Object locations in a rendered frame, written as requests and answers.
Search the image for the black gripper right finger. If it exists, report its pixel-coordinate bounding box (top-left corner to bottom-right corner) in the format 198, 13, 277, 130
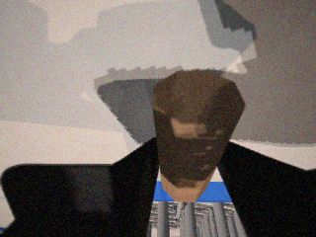
217, 141, 316, 237

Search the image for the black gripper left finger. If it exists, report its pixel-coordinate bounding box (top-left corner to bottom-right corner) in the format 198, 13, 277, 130
0, 137, 159, 237

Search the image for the blue flat strip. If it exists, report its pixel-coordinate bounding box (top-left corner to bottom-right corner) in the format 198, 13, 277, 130
153, 181, 232, 202

